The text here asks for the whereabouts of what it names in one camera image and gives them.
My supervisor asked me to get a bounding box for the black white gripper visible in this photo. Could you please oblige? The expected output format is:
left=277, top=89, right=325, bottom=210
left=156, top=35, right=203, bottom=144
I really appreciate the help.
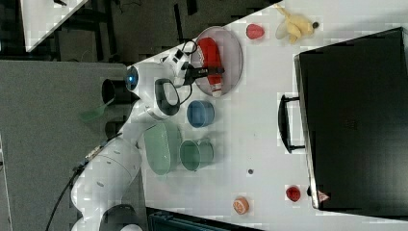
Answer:
left=161, top=49, right=225, bottom=87

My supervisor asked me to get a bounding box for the red ketchup bottle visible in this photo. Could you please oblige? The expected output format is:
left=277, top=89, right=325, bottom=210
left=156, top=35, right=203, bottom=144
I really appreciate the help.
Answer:
left=198, top=38, right=223, bottom=97

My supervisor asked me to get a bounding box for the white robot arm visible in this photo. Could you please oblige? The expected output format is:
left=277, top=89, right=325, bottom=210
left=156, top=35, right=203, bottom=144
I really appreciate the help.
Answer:
left=70, top=49, right=224, bottom=231

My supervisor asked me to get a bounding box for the grey round plate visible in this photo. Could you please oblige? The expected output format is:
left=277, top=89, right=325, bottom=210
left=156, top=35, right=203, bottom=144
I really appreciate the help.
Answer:
left=196, top=26, right=242, bottom=94

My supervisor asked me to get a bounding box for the blue cup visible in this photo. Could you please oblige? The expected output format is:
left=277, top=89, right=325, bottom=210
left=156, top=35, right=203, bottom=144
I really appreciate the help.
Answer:
left=187, top=100, right=215, bottom=128

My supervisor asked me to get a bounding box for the toy strawberry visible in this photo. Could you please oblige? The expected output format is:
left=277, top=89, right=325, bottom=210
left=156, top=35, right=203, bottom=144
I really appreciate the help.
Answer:
left=246, top=24, right=265, bottom=39

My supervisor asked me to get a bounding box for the green mug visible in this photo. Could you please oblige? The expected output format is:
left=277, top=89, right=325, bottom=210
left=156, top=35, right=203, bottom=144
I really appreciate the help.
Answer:
left=179, top=139, right=215, bottom=171

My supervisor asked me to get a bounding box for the green perforated colander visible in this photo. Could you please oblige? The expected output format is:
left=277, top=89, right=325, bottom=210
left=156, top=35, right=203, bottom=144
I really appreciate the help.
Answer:
left=143, top=121, right=182, bottom=175

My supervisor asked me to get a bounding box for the toy peeled banana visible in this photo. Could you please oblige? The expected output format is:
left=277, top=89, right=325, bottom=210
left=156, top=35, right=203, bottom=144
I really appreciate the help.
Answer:
left=272, top=4, right=319, bottom=44

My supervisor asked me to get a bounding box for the black pot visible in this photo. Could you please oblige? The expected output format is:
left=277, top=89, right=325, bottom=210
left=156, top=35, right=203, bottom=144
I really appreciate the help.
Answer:
left=101, top=79, right=138, bottom=105

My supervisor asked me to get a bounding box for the green slotted spatula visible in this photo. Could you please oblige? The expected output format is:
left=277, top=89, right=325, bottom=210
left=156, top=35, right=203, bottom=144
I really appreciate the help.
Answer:
left=79, top=99, right=114, bottom=122

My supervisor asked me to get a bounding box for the toy orange half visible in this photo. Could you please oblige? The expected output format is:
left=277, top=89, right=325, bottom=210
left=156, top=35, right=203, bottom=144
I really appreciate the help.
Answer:
left=233, top=196, right=249, bottom=215

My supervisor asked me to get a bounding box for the silver toaster oven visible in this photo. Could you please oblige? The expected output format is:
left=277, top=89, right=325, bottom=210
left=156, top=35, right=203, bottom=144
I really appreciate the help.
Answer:
left=293, top=27, right=408, bottom=220

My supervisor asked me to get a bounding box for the small red toy tomato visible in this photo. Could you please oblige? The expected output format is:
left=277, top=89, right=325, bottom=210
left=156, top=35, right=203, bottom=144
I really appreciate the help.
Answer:
left=286, top=186, right=301, bottom=202

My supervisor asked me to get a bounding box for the white side table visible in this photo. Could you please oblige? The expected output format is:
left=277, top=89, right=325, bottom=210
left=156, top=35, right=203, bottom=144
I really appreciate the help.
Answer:
left=19, top=0, right=89, bottom=52

